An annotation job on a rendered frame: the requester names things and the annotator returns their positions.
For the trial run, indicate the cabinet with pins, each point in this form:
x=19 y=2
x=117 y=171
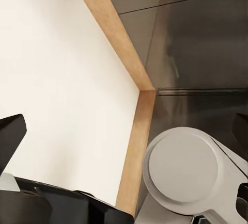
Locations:
x=212 y=112
x=189 y=45

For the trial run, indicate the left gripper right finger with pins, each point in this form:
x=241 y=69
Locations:
x=240 y=130

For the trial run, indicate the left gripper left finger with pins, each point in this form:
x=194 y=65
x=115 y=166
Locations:
x=12 y=131

